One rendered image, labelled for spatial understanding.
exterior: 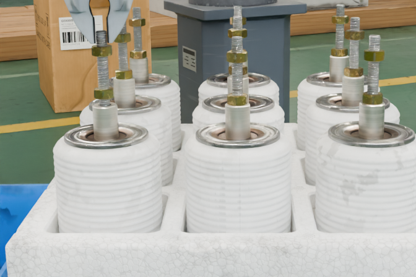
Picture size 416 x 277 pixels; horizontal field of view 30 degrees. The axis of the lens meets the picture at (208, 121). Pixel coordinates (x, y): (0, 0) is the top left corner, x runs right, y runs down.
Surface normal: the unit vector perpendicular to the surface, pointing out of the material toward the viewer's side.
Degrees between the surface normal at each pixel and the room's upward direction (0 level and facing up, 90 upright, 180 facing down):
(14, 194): 88
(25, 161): 0
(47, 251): 90
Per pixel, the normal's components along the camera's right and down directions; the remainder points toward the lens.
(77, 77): 0.32, 0.22
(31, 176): -0.02, -0.97
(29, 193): -0.03, 0.22
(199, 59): -0.91, 0.12
